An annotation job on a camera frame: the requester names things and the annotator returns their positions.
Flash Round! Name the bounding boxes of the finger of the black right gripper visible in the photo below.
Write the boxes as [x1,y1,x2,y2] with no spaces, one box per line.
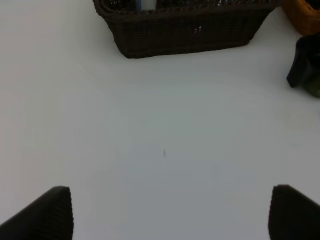
[286,33,320,88]

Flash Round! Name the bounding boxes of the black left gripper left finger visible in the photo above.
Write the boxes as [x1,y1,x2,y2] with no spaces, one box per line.
[0,186,74,240]

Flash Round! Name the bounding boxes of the orange wicker basket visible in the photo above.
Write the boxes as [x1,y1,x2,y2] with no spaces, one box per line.
[282,0,320,36]

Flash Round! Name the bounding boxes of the green lime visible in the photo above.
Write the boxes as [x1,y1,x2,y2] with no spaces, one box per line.
[302,75,320,98]

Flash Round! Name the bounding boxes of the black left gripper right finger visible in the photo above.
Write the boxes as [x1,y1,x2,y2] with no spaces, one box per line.
[268,184,320,240]

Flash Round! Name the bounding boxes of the dark brown wicker basket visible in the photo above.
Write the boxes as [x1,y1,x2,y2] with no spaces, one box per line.
[93,0,282,59]

